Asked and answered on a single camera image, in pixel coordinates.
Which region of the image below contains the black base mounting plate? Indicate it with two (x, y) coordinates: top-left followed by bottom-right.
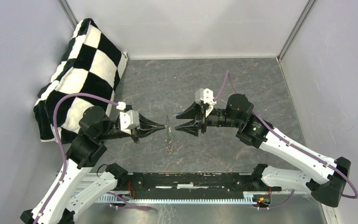
(111, 172), (282, 200)

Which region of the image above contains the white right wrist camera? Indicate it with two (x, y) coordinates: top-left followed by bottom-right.
(195, 88), (216, 118)

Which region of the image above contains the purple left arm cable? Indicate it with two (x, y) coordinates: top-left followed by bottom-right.
(31, 92), (152, 224)

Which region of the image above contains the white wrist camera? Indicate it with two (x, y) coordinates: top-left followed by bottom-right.
(119, 110), (140, 133)
(195, 88), (216, 118)

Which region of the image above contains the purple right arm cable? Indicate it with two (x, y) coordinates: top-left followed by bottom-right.
(213, 70), (358, 210)

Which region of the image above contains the white slotted cable duct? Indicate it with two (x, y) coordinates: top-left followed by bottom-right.
(95, 194), (256, 205)

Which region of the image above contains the green tagged key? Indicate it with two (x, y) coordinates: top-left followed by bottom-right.
(166, 125), (172, 139)

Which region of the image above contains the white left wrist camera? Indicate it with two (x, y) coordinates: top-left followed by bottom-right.
(119, 110), (140, 133)

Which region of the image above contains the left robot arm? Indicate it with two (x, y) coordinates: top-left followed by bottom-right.
(21, 106), (166, 224)

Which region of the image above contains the black white checkered blanket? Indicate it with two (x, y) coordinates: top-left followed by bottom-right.
(33, 18), (128, 142)

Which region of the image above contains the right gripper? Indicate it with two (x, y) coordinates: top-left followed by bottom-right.
(175, 100), (242, 137)

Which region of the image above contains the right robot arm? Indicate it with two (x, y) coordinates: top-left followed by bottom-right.
(175, 90), (351, 208)

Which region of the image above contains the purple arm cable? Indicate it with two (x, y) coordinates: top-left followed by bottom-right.
(213, 70), (358, 210)
(31, 92), (152, 224)

